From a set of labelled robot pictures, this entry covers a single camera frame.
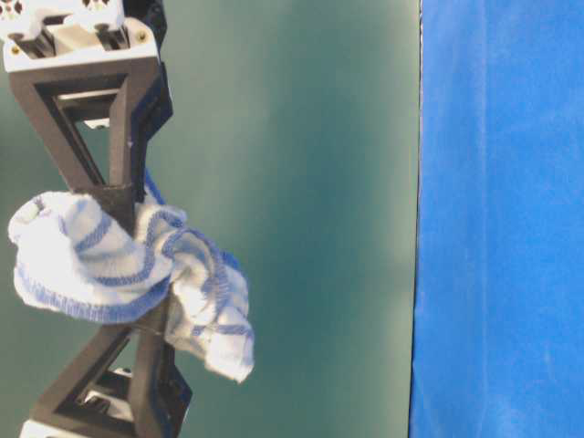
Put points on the white lower gripper body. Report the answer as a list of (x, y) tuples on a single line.
[(116, 429)]

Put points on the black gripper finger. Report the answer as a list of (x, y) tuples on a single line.
[(156, 108), (63, 400), (174, 392), (56, 99)]

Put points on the white towel with blue stripes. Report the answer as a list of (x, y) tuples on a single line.
[(74, 258)]

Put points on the blue cloth table cover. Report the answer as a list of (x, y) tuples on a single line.
[(498, 313)]

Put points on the white upper gripper body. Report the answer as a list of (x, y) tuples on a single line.
[(50, 34)]

